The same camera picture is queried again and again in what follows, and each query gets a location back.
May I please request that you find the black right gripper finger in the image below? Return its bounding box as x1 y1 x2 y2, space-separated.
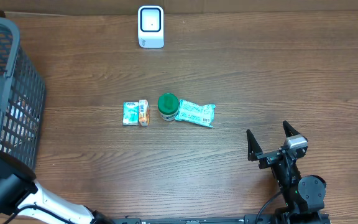
246 129 263 161
283 120 300 138

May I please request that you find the mint green wipes packet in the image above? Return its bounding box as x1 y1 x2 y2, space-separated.
175 99 216 128

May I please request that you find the green lidded jar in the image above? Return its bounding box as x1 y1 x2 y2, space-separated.
157 93 179 121

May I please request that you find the small orange box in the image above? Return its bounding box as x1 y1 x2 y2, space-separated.
139 100 150 126

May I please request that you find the small teal tissue pack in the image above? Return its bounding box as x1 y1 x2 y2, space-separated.
122 102 139 126

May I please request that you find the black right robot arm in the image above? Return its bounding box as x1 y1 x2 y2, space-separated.
244 121 331 224

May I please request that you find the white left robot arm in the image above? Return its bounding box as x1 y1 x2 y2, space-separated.
0 150 113 224

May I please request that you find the dark grey mesh basket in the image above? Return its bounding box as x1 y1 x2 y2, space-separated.
0 18 46 169

